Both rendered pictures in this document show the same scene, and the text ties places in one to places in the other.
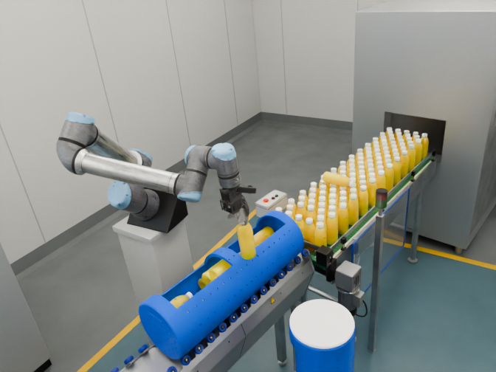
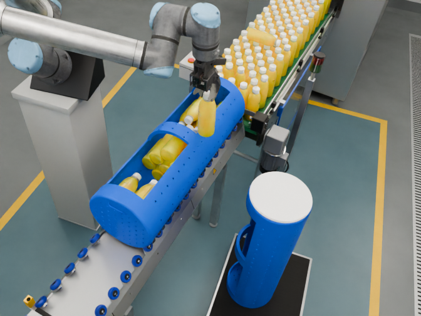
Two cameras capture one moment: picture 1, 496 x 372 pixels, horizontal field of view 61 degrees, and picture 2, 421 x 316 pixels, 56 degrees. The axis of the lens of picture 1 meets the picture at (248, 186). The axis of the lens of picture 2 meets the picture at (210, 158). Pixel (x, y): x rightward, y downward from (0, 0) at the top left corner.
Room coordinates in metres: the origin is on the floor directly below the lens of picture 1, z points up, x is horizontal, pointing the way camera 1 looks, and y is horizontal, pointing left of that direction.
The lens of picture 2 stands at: (0.44, 0.45, 2.39)
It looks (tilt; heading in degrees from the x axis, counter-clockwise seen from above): 47 degrees down; 338
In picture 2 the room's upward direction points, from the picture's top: 7 degrees clockwise
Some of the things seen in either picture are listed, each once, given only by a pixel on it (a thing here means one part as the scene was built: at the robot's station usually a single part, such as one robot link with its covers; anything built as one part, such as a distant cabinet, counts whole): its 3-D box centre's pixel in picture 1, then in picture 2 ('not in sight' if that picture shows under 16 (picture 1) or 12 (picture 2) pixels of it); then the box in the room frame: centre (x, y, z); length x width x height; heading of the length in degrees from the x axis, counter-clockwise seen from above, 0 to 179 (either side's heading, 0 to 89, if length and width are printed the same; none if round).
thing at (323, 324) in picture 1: (321, 322); (280, 195); (1.34, -0.26, 1.03); 0.28 x 0.28 x 0.01
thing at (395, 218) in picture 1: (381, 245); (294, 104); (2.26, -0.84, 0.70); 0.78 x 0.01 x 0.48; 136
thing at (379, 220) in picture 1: (375, 288); (289, 147); (2.02, -0.73, 0.55); 0.04 x 0.04 x 1.10; 46
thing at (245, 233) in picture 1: (246, 238); (207, 115); (1.58, 0.03, 1.34); 0.07 x 0.07 x 0.19
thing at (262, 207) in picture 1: (271, 204); (195, 64); (2.34, -0.14, 1.05); 0.20 x 0.10 x 0.10; 136
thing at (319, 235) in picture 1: (320, 239); (252, 104); (1.99, -0.38, 0.99); 0.07 x 0.07 x 0.19
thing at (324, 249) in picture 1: (323, 257); (258, 123); (1.88, -0.38, 0.95); 0.10 x 0.07 x 0.10; 46
